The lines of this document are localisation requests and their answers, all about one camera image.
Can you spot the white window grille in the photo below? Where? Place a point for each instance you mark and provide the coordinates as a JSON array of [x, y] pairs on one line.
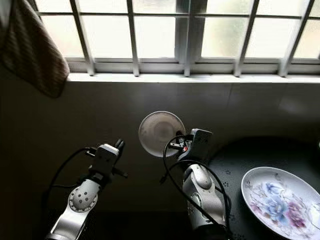
[[134, 40]]

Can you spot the white window sill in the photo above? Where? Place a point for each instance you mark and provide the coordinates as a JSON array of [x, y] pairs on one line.
[[180, 78]]

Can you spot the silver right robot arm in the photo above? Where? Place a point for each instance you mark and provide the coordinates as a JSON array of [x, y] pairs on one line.
[[202, 192]]

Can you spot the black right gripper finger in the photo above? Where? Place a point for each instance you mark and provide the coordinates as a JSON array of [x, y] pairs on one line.
[[180, 136]]

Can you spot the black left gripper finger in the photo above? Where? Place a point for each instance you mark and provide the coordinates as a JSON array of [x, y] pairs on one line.
[[120, 146]]

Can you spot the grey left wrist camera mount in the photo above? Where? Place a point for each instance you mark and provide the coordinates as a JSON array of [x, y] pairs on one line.
[[106, 159]]

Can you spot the white floral plate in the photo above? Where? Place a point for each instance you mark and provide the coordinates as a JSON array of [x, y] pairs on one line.
[[277, 200]]

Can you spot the brown striped towel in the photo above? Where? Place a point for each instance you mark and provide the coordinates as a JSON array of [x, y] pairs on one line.
[[35, 55]]

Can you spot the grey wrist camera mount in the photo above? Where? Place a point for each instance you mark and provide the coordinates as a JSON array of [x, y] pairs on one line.
[[201, 143], [106, 159]]

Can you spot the small white bowl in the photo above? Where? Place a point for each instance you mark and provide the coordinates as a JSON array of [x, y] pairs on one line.
[[159, 131]]

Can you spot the frosted glass window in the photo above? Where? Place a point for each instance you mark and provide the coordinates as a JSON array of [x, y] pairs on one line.
[[155, 66]]

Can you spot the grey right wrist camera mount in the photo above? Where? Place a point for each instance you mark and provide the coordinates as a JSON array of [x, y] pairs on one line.
[[201, 143]]

